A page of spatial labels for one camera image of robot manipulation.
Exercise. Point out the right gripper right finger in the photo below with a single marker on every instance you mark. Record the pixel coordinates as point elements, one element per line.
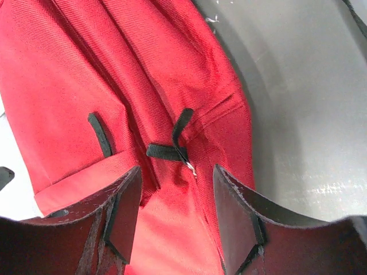
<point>259,236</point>

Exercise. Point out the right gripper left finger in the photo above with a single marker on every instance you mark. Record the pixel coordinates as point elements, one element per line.
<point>92,236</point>

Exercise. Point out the red student backpack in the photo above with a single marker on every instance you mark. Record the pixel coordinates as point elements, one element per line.
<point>93,88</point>

